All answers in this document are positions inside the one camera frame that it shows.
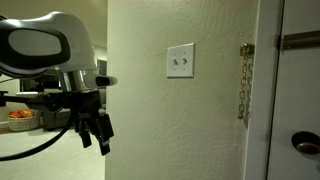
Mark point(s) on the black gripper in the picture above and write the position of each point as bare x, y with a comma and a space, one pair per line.
84, 116

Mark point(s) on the toggle switch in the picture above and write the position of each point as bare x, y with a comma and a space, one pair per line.
184, 60
175, 62

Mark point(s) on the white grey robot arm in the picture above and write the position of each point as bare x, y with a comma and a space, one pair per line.
60, 41

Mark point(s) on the grey sectional sofa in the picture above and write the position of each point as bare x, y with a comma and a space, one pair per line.
56, 116

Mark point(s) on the woven basket with orange items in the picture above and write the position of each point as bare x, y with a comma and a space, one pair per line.
23, 120

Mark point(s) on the white door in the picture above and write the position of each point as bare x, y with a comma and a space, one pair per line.
297, 97

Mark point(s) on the dark round door knob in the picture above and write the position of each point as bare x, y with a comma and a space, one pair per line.
306, 142

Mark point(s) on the brass door hinge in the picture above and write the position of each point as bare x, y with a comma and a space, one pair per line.
301, 40

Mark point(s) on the black camera on stand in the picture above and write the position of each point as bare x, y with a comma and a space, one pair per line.
33, 91

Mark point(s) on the white double switch plate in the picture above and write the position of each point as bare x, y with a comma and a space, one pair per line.
178, 52

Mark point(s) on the white door frame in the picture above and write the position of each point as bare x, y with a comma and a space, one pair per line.
269, 21

